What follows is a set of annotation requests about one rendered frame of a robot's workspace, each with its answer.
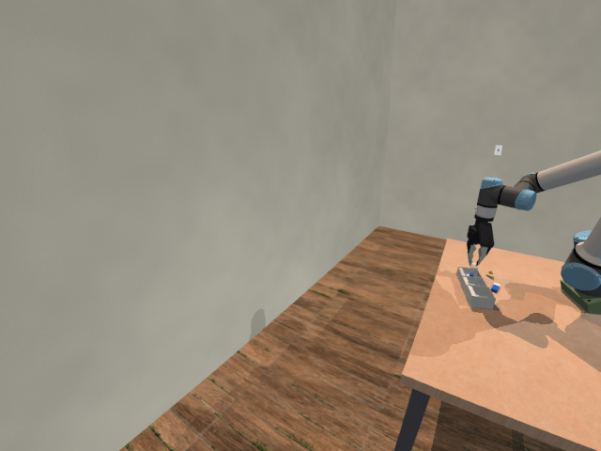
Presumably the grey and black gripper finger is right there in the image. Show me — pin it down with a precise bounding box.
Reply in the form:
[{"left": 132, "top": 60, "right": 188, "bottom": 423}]
[
  {"left": 467, "top": 237, "right": 476, "bottom": 265},
  {"left": 476, "top": 247, "right": 491, "bottom": 267}
]

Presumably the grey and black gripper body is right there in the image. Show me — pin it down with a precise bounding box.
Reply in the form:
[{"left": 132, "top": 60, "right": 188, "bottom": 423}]
[{"left": 467, "top": 214, "right": 494, "bottom": 245}]

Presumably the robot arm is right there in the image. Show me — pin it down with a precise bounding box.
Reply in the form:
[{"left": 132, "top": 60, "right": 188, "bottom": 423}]
[{"left": 475, "top": 150, "right": 601, "bottom": 297}]

